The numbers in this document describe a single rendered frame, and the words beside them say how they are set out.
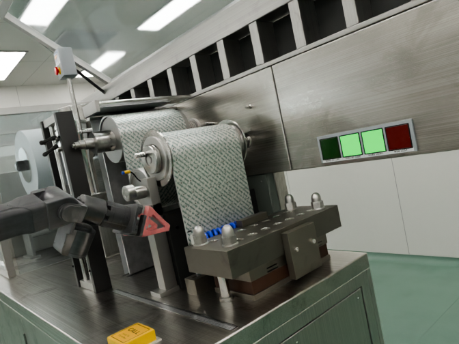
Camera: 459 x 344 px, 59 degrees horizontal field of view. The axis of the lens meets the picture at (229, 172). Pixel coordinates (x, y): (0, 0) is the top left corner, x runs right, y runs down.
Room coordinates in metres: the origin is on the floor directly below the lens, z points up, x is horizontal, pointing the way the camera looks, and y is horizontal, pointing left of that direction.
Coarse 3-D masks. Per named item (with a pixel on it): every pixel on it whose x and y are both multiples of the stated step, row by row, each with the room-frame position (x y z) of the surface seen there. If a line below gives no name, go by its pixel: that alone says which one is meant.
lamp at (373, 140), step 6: (366, 132) 0.93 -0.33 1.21; (372, 132) 0.92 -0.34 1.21; (378, 132) 0.91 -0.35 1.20; (366, 138) 0.93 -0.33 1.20; (372, 138) 0.92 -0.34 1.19; (378, 138) 0.91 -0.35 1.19; (366, 144) 0.94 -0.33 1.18; (372, 144) 0.93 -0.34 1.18; (378, 144) 0.91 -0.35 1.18; (384, 144) 0.90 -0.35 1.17; (366, 150) 0.94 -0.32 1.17; (372, 150) 0.93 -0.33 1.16; (378, 150) 0.92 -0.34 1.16; (384, 150) 0.91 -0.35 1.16
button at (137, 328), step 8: (128, 328) 0.79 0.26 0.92; (136, 328) 0.78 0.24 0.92; (144, 328) 0.77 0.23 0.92; (152, 328) 0.77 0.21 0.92; (112, 336) 0.76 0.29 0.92; (120, 336) 0.76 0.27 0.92; (128, 336) 0.75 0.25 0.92; (136, 336) 0.74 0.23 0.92; (144, 336) 0.75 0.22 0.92; (152, 336) 0.76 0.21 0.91
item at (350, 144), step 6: (342, 138) 0.98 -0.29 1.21; (348, 138) 0.97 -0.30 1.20; (354, 138) 0.96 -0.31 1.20; (342, 144) 0.99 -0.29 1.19; (348, 144) 0.97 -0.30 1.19; (354, 144) 0.96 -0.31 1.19; (342, 150) 0.99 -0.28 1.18; (348, 150) 0.98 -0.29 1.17; (354, 150) 0.96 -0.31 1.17; (360, 150) 0.95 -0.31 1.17
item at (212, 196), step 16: (240, 160) 1.14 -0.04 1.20; (176, 176) 0.99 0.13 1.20; (192, 176) 1.02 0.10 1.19; (208, 176) 1.06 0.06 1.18; (224, 176) 1.09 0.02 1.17; (240, 176) 1.13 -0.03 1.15; (192, 192) 1.02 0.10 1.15; (208, 192) 1.05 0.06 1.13; (224, 192) 1.08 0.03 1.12; (240, 192) 1.12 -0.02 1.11; (192, 208) 1.01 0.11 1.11; (208, 208) 1.04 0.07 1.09; (224, 208) 1.08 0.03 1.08; (240, 208) 1.11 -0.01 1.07; (192, 224) 1.01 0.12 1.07; (208, 224) 1.04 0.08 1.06; (224, 224) 1.07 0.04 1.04
